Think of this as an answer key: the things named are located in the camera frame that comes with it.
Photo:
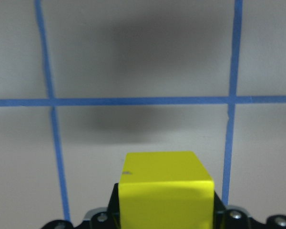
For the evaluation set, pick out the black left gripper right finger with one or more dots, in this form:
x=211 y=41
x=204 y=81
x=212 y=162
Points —
x=219 y=211

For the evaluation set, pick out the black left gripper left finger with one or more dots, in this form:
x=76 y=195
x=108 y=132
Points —
x=113 y=210

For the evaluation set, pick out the yellow cube block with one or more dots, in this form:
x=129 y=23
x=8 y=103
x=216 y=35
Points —
x=165 y=190

